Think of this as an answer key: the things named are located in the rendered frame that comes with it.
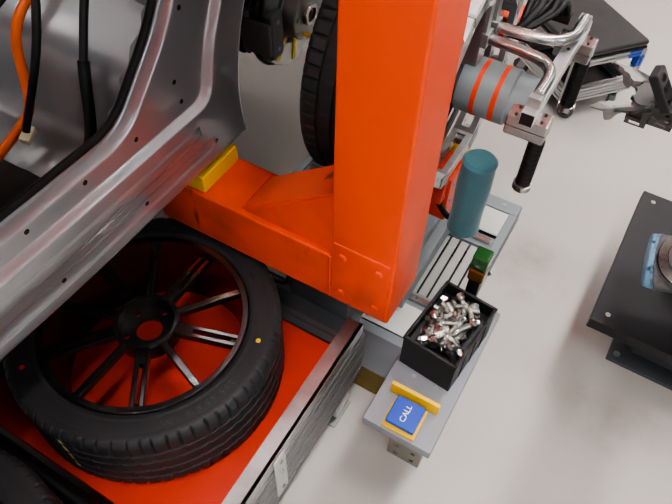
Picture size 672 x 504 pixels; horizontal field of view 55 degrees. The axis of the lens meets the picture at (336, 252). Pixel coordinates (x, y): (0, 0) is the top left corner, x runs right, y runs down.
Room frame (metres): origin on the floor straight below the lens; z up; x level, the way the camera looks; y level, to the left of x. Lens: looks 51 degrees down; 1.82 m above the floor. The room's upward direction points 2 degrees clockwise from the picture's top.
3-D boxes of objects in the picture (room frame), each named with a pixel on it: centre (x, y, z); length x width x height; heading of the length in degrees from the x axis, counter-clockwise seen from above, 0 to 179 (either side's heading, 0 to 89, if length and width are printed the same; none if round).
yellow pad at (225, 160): (1.18, 0.35, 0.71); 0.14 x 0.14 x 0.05; 61
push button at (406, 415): (0.62, -0.17, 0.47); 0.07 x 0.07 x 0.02; 61
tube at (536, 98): (1.19, -0.37, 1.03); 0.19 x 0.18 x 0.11; 61
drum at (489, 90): (1.30, -0.37, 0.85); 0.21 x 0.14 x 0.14; 61
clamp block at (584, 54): (1.39, -0.57, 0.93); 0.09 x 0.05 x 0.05; 61
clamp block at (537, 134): (1.09, -0.40, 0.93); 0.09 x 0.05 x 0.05; 61
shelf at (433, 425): (0.77, -0.25, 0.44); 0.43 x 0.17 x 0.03; 151
